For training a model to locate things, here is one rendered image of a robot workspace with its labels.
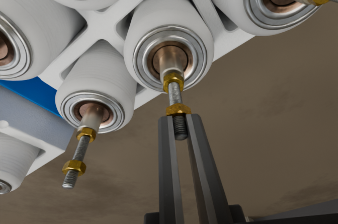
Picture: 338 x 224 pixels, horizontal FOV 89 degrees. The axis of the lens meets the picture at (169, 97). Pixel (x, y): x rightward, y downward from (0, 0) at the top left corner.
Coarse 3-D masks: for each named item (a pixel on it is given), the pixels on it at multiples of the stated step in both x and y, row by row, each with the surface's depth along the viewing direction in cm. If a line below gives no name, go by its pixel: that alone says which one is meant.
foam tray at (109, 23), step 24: (120, 0) 20; (192, 0) 21; (96, 24) 22; (120, 24) 25; (216, 24) 23; (72, 48) 23; (120, 48) 24; (216, 48) 25; (48, 72) 26; (144, 96) 30
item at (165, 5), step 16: (144, 0) 21; (160, 0) 18; (176, 0) 18; (144, 16) 15; (160, 16) 15; (176, 16) 15; (192, 16) 16; (128, 32) 17; (144, 32) 16; (208, 32) 17; (128, 48) 17; (208, 48) 17; (128, 64) 18; (208, 64) 18
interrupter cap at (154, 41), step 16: (160, 32) 15; (176, 32) 15; (192, 32) 15; (144, 48) 16; (160, 48) 17; (176, 48) 17; (192, 48) 17; (144, 64) 17; (192, 64) 18; (144, 80) 19; (192, 80) 19
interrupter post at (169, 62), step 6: (168, 54) 17; (174, 54) 17; (162, 60) 16; (168, 60) 16; (174, 60) 16; (180, 60) 17; (162, 66) 16; (168, 66) 15; (174, 66) 15; (180, 66) 15; (162, 72) 15; (168, 72) 15; (180, 72) 15; (162, 78) 15; (162, 84) 16
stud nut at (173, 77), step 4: (172, 72) 15; (164, 76) 15; (168, 76) 14; (172, 76) 14; (176, 76) 14; (180, 76) 15; (164, 80) 14; (168, 80) 14; (172, 80) 14; (176, 80) 14; (180, 80) 14; (164, 84) 14; (168, 84) 14; (180, 84) 14; (164, 88) 15; (180, 88) 15
